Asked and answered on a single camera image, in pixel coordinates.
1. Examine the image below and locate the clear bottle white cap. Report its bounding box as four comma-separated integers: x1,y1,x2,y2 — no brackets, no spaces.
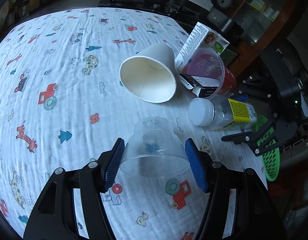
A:
188,96,257,131

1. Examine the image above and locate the clear plastic dome cup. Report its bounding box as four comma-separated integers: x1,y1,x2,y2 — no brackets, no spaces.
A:
120,116,190,178

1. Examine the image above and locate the green plastic mesh basket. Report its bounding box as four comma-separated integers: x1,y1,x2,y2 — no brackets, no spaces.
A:
252,115,280,181

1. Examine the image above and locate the black white small box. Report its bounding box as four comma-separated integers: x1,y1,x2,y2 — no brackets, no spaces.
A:
179,73,220,98

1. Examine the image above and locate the white green milk carton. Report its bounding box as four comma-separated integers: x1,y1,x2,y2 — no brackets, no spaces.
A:
175,22,230,73

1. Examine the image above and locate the white paper cup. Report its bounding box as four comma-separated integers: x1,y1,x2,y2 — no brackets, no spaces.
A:
119,43,177,103

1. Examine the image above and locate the white cartoon print tablecloth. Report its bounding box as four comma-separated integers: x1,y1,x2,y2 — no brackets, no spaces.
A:
0,8,265,235

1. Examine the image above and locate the black gas stove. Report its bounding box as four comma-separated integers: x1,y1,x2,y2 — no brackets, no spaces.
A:
97,0,208,20

